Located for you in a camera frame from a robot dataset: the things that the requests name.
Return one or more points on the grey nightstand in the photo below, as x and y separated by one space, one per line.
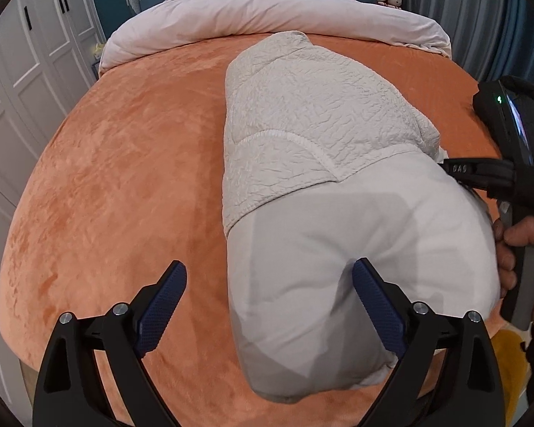
96 66

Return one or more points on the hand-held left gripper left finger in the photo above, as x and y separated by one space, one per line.
160 311

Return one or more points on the grey curtain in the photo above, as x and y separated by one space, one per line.
471 18

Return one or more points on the white puffer jacket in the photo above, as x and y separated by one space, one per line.
338 231

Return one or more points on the yellow soft object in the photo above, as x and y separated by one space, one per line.
509 360

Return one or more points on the yellow tissue box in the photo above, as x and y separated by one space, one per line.
98 50

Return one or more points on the orange velvet bed cover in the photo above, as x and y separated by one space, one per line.
115 187

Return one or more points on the person's right hand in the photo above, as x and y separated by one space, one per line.
507 253

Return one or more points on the pink duvet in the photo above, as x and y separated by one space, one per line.
271 13

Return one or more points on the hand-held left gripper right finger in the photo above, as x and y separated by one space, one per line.
378 307

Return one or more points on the white panelled wardrobe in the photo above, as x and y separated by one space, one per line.
18 75

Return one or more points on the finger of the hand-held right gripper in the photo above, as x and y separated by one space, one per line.
476 170

